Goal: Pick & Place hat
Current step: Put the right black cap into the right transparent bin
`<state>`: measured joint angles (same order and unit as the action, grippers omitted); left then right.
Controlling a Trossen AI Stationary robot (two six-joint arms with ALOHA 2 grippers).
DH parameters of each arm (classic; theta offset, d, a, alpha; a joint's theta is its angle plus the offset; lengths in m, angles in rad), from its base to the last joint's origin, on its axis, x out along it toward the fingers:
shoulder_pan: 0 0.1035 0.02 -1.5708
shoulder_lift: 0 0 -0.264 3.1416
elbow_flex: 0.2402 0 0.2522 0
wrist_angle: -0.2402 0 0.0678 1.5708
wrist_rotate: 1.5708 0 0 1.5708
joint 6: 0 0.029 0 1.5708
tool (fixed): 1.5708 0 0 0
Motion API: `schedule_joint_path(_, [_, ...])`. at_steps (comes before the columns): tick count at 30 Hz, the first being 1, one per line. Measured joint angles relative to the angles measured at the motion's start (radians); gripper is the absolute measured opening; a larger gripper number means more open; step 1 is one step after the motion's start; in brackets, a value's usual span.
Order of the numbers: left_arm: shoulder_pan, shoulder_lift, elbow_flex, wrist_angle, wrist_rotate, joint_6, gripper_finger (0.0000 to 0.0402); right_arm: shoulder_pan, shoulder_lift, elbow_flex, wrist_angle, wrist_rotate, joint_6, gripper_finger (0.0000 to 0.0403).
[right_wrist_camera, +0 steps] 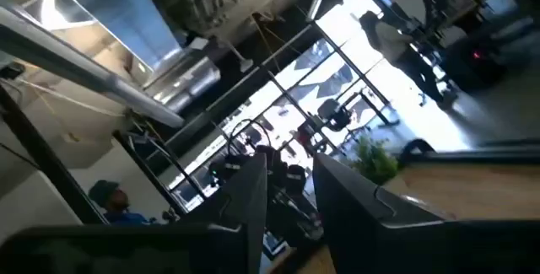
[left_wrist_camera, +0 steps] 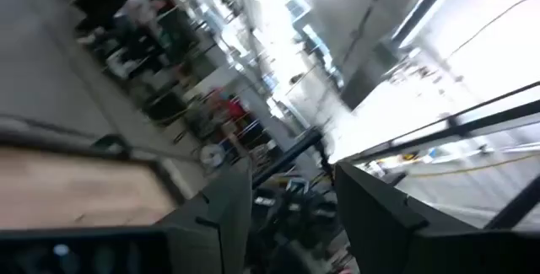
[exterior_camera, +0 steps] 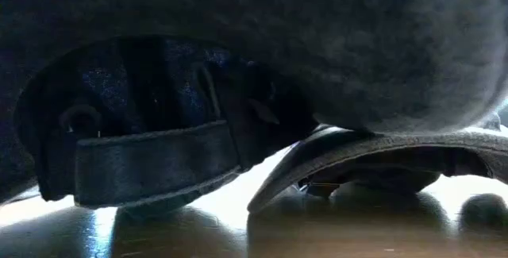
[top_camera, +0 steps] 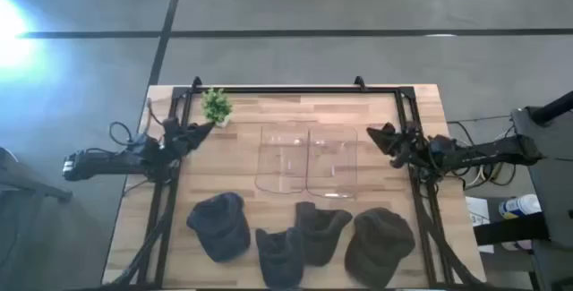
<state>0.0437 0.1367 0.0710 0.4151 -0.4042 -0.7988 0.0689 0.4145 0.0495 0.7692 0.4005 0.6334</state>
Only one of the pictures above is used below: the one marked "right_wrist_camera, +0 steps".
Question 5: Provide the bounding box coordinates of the black office chair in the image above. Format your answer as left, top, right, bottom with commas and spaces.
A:
316, 99, 354, 132

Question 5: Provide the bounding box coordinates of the silver ventilation duct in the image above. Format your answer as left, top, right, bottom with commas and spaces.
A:
147, 54, 223, 113

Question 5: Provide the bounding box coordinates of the small potted green plant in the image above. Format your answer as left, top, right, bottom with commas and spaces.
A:
352, 137, 400, 185

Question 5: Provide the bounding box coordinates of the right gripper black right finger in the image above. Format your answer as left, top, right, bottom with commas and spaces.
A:
312, 153, 540, 274

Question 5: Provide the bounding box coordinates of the black aluminium table frame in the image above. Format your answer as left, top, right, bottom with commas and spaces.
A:
0, 83, 540, 225

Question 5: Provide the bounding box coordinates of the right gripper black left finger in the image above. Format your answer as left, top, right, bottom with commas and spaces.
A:
0, 153, 268, 274

